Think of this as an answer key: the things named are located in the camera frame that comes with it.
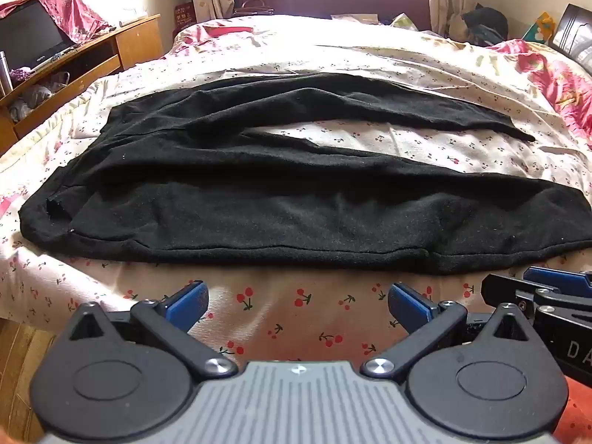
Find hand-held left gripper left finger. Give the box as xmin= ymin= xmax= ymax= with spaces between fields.
xmin=62 ymin=280 xmax=238 ymax=379

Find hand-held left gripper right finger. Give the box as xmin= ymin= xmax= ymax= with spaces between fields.
xmin=361 ymin=283 xmax=537 ymax=379

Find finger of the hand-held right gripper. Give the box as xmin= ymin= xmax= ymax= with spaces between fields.
xmin=481 ymin=274 xmax=539 ymax=308
xmin=524 ymin=266 xmax=592 ymax=307

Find black pants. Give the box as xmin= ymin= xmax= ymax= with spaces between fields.
xmin=18 ymin=71 xmax=590 ymax=276

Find person's red patterned clothing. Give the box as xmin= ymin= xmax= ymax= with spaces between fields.
xmin=562 ymin=374 xmax=592 ymax=444

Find cherry print bed sheet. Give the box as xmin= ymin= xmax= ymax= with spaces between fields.
xmin=0 ymin=14 xmax=592 ymax=366

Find pink floral blanket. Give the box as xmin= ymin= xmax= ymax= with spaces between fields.
xmin=490 ymin=39 xmax=592 ymax=149

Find green and orange box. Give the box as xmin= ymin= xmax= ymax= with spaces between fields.
xmin=522 ymin=11 xmax=556 ymax=44

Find grey bundled clothes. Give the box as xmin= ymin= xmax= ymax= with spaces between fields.
xmin=9 ymin=83 xmax=53 ymax=121

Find wooden cabinet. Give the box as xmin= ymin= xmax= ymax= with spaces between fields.
xmin=0 ymin=13 xmax=162 ymax=155

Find black bag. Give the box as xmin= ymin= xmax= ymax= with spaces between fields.
xmin=462 ymin=4 xmax=509 ymax=47

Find small red cloth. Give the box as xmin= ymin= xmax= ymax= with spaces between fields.
xmin=206 ymin=23 xmax=255 ymax=38

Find red paper sign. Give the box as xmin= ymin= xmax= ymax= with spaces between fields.
xmin=173 ymin=2 xmax=195 ymax=26

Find metal thermos bottle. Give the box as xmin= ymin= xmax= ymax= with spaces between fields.
xmin=0 ymin=51 xmax=14 ymax=98

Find red patterned cloth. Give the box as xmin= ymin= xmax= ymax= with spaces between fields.
xmin=0 ymin=0 xmax=116 ymax=42

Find black television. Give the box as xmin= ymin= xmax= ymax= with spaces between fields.
xmin=0 ymin=0 xmax=77 ymax=72

